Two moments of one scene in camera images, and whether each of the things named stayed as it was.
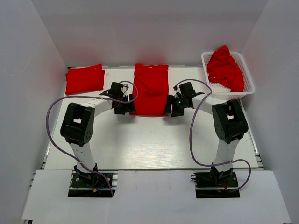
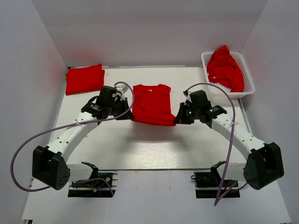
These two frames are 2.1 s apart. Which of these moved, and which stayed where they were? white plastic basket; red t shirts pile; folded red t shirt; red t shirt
Moved: red t shirt
Stayed: white plastic basket; red t shirts pile; folded red t shirt
